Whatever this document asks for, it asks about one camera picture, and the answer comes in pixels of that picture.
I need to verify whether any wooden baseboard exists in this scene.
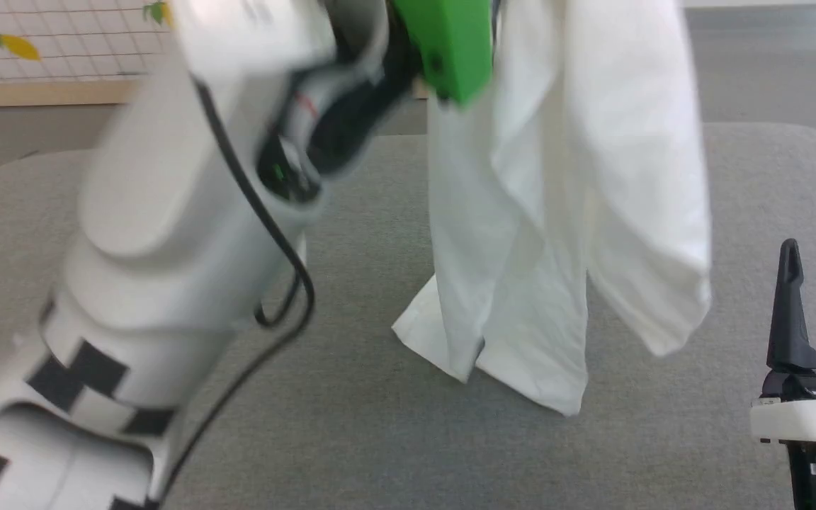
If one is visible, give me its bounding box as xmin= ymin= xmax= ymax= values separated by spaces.
xmin=0 ymin=76 xmax=148 ymax=108

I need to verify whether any white grid wall panel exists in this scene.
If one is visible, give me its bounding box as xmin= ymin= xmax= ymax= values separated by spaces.
xmin=0 ymin=0 xmax=171 ymax=84

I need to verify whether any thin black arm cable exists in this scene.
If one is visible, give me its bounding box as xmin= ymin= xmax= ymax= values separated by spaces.
xmin=157 ymin=78 xmax=317 ymax=507

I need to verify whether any white garment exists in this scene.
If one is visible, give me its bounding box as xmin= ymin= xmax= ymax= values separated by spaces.
xmin=392 ymin=0 xmax=712 ymax=417

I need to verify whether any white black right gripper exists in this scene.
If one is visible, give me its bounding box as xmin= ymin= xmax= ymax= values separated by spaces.
xmin=749 ymin=239 xmax=816 ymax=510

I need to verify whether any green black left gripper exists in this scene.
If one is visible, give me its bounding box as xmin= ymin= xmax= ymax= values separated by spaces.
xmin=307 ymin=0 xmax=495 ymax=174

